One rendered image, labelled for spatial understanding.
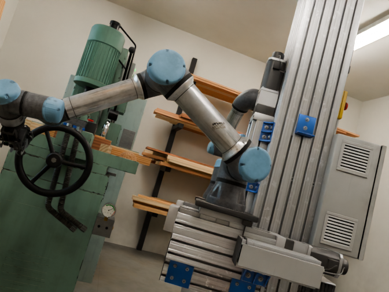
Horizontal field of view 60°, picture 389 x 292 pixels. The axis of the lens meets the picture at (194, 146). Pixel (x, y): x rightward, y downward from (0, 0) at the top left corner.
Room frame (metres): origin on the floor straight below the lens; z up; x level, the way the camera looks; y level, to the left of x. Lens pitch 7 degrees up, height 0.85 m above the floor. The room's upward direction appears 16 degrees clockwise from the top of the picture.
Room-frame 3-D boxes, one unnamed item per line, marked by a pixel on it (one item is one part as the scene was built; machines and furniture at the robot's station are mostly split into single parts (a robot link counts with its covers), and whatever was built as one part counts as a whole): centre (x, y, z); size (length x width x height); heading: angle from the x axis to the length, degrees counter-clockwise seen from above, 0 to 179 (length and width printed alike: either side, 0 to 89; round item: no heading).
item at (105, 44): (1.67, 0.59, 1.35); 0.18 x 0.18 x 0.31
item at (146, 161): (1.69, 0.46, 0.92); 0.54 x 0.02 x 0.04; 102
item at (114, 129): (1.88, 0.47, 1.02); 0.09 x 0.07 x 0.12; 102
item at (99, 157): (1.57, 0.53, 0.87); 0.61 x 0.30 x 0.06; 102
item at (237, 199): (1.27, -0.17, 0.87); 0.15 x 0.15 x 0.10
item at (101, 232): (1.58, 0.30, 0.58); 0.12 x 0.08 x 0.08; 12
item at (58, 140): (1.49, 0.52, 0.91); 0.15 x 0.14 x 0.09; 102
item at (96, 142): (1.60, 0.50, 0.93); 0.22 x 0.01 x 0.06; 102
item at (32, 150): (1.61, 0.57, 0.82); 0.40 x 0.21 x 0.04; 102
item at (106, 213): (1.52, 0.29, 0.65); 0.06 x 0.04 x 0.08; 102
